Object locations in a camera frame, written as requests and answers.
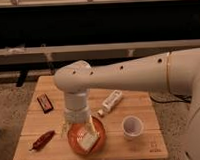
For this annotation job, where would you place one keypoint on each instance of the white plastic bottle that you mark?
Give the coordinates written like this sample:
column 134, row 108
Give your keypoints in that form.
column 110, row 102

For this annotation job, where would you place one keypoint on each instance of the white plastic cup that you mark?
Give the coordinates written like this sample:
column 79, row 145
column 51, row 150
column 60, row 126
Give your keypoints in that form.
column 132, row 127

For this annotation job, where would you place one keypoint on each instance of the red chili pepper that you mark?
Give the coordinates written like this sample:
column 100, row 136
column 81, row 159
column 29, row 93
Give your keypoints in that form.
column 42, row 140

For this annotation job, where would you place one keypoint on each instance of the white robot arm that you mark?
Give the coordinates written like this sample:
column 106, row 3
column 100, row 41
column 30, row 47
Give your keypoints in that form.
column 177, row 72

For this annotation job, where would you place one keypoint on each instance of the orange bowl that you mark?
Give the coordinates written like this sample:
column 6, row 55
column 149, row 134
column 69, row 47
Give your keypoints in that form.
column 76, row 129

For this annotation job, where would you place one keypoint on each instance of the dark snack bar packet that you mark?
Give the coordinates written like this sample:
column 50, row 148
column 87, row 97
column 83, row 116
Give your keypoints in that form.
column 45, row 103

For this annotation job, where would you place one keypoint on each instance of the white sponge block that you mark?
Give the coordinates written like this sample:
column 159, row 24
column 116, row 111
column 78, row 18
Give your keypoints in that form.
column 87, row 140

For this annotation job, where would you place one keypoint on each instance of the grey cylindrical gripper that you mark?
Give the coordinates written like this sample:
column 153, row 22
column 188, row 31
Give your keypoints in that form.
column 77, row 110

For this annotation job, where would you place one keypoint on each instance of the wooden table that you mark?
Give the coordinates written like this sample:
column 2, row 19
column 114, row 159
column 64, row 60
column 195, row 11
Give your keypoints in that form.
column 150, row 145

